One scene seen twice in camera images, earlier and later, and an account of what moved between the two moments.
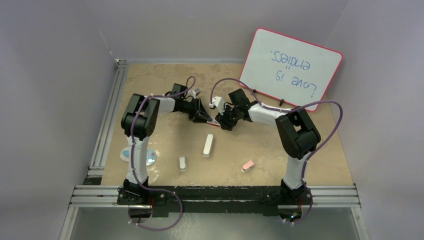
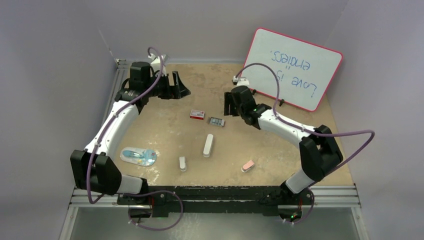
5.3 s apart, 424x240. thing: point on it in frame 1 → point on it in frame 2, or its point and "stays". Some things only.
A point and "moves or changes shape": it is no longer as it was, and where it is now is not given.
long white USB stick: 208,146 stays
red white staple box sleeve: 215,123 moves or changes shape
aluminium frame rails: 93,194 stays
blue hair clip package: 151,156 stays
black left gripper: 197,107 → 177,91
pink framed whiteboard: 292,71 stays
